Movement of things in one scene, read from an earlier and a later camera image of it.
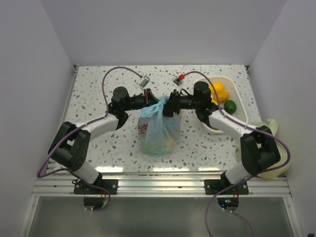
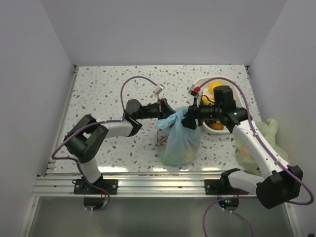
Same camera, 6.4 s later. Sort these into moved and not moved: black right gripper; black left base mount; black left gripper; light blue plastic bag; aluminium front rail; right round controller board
Moved: light blue plastic bag; black right gripper; black left gripper
Not moved: right round controller board; black left base mount; aluminium front rail
